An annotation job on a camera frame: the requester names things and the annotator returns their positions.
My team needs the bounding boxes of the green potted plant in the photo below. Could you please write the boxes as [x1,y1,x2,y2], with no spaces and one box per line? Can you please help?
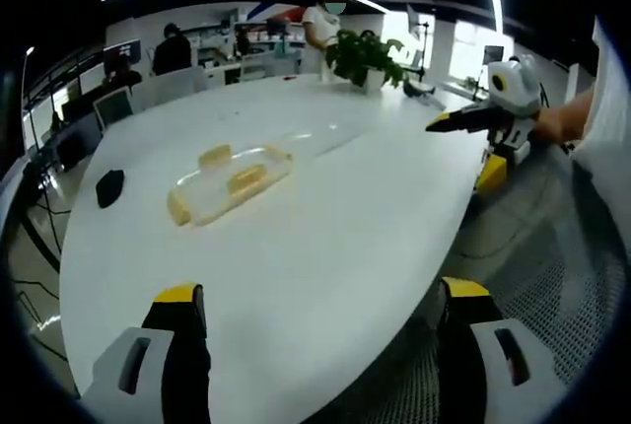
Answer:
[323,28,409,94]

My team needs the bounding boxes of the black floor cable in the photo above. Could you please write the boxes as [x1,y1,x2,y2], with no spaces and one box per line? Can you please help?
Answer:
[9,186,68,361]

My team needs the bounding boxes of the black tripod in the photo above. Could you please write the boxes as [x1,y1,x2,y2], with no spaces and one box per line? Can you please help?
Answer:
[20,45,37,155]

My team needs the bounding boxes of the dark grey tabletop gadget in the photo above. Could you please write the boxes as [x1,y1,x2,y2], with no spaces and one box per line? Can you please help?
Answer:
[402,78,446,110]

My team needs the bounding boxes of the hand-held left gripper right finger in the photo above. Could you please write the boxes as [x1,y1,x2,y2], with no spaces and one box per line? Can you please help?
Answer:
[436,275,568,424]

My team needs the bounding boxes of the black cloth pouch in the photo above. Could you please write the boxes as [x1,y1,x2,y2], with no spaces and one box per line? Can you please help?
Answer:
[95,169,126,209]

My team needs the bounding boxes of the black computer monitor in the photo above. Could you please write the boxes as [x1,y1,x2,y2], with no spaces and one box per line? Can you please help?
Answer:
[103,38,143,68]

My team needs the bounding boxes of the clear food container yellow latches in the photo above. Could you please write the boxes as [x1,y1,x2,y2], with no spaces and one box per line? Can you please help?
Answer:
[166,143,296,228]

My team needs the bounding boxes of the clear plastic food container piece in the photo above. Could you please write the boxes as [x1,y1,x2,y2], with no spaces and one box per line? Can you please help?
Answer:
[276,120,366,159]

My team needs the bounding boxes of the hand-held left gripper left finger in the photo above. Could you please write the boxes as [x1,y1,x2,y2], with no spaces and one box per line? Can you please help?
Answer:
[81,283,213,424]

